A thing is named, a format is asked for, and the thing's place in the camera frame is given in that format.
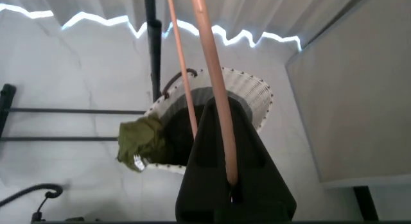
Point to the black clothes rack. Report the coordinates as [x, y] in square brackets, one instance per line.
[154, 57]

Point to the green garment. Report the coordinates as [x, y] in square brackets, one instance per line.
[141, 140]

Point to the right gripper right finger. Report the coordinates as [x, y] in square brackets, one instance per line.
[260, 185]

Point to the pink clothes hanger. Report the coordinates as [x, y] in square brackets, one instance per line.
[215, 73]

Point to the white laundry basket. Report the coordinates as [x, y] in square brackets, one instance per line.
[250, 86]

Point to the white curtain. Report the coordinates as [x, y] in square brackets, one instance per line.
[257, 12]

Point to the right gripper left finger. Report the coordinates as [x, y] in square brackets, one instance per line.
[202, 179]

